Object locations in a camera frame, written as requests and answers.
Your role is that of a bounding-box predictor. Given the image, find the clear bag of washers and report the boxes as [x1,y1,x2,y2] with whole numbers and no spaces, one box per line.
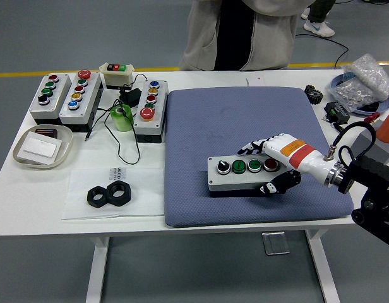
[327,53,389,113]

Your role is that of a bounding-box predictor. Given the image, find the person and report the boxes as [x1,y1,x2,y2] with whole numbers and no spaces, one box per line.
[179,0,317,72]
[300,0,336,38]

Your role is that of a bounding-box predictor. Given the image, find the dark red small block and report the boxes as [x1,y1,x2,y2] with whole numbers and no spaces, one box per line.
[34,127,59,140]

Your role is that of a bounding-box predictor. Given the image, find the cream switch box red green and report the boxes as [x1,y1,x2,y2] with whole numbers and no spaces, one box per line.
[98,62,135,90]

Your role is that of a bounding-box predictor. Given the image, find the small black hex nut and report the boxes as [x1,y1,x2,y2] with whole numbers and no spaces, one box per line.
[86,186,109,210]

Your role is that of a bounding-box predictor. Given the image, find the white rectangular plate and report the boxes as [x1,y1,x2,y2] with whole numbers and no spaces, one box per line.
[18,131,63,165]

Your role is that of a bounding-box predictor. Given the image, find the white oval tray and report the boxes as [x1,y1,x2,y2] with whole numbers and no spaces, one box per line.
[12,124,74,170]

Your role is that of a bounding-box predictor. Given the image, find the clear bracket under table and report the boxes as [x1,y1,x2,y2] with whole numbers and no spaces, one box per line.
[261,231,290,256]

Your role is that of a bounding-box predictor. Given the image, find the black floor cable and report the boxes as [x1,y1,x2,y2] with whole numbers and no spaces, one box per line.
[296,31,350,69]

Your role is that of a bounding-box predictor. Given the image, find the large black hex nut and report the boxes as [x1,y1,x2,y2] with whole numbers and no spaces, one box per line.
[105,179,133,208]

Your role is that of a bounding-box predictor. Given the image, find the orange cylinder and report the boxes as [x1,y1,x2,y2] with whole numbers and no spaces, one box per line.
[376,111,389,145]

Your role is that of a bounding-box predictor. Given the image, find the thin black adapter cable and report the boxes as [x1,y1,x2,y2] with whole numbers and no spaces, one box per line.
[84,73,148,165]

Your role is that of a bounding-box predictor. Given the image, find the black power adapter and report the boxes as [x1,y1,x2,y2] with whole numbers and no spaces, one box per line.
[118,88,141,107]

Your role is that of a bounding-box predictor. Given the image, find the long five-button box, red mushroom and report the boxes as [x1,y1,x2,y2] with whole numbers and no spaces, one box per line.
[57,69,103,133]

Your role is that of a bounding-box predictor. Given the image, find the short five-button box, red mushroom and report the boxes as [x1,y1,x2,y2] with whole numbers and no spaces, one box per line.
[133,79,169,145]

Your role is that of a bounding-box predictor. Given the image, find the grey box with black button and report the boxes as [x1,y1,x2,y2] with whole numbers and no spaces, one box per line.
[28,73,72,124]

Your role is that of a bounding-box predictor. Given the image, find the blue-grey padded mat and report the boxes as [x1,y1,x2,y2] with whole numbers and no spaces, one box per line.
[162,86,355,229]

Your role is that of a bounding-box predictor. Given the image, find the grey four-button control box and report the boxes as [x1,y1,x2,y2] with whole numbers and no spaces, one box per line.
[206,154,292,199]

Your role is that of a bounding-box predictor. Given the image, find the grey block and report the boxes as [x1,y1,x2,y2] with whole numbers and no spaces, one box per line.
[350,124,389,165]

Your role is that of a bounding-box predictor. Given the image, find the green tape roll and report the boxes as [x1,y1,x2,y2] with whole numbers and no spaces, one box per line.
[109,104,133,133]

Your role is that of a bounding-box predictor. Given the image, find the black gear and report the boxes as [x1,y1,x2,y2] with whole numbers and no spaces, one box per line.
[303,84,324,105]

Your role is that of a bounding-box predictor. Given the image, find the black module green terminal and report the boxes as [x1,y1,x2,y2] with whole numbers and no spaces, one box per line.
[320,100,351,125]

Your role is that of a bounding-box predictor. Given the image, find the white printed plastic sheet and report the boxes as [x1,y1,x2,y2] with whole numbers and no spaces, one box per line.
[61,167,165,221]

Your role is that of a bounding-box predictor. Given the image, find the white table leg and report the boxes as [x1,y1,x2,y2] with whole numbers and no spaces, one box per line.
[303,229,340,303]
[85,236,111,303]

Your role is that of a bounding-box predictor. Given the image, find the blue round plate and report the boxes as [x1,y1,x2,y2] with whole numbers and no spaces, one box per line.
[329,74,389,116]

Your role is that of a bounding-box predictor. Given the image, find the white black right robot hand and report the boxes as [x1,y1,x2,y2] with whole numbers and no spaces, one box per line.
[237,132,336,195]

